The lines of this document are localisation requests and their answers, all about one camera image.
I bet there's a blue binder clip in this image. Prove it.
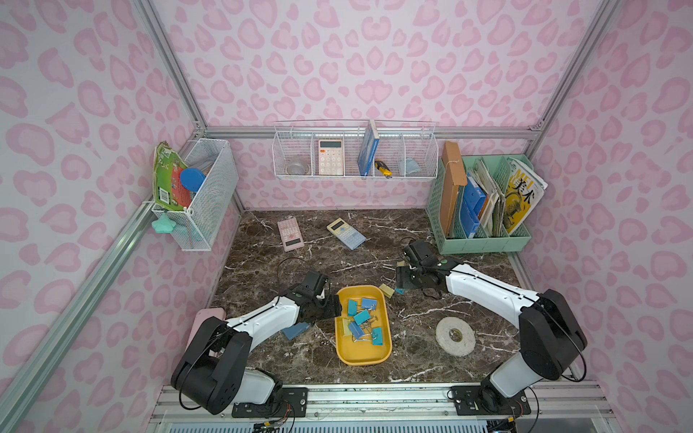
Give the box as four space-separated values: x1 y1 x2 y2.
361 298 378 311
348 322 366 341

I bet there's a yellow plastic storage box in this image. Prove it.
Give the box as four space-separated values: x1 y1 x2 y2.
335 285 393 366

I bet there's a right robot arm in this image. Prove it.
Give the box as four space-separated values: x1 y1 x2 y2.
404 240 588 413

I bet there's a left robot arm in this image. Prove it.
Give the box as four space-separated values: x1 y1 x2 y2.
171 272 342 418

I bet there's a blue notebook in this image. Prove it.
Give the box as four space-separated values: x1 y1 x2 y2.
282 323 310 341

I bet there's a pink calculator on table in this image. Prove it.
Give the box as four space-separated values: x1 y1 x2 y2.
277 216 305 252

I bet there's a yellow blue calculator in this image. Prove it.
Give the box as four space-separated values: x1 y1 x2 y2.
327 218 366 250

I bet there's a blue folder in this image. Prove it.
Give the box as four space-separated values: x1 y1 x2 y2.
459 175 487 239

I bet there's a white tape roll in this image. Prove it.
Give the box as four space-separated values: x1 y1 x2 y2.
436 317 476 357

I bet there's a brown folder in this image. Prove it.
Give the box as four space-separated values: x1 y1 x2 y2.
440 141 467 237

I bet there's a green desk file organizer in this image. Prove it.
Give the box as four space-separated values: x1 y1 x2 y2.
427 154 533 255

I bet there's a blue cup in basket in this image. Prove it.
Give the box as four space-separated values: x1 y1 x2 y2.
405 158 422 176

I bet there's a yellow black small toy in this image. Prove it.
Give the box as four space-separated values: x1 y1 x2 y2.
375 160 393 179

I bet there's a yellow magazine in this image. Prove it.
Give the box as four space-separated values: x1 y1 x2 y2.
504 158 548 235

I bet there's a blue book in basket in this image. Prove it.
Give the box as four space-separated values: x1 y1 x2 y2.
357 119 380 177

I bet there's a clear cup in basket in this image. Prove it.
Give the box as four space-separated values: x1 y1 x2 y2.
284 156 311 176

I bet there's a white mesh side basket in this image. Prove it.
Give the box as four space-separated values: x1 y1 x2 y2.
153 138 239 252

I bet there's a white orange calculator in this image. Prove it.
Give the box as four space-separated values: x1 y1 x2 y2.
318 139 344 176

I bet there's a mint star hook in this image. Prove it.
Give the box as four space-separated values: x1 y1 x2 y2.
151 213 177 234

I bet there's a blue round disc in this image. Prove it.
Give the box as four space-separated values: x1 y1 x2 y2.
180 168 206 193

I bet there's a green snack package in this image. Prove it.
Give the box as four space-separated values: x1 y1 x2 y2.
153 141 192 211

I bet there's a white wire wall basket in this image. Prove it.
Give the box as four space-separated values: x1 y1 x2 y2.
272 120 439 180

